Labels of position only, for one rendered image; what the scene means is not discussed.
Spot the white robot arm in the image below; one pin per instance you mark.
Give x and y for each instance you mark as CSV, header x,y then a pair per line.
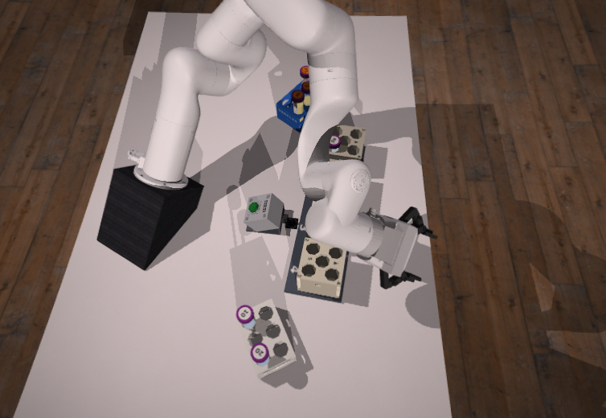
x,y
232,36

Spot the blue tube rack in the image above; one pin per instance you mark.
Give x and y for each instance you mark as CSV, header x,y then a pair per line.
x,y
287,115

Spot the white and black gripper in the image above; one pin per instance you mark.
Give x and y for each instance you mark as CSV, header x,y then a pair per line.
x,y
411,212

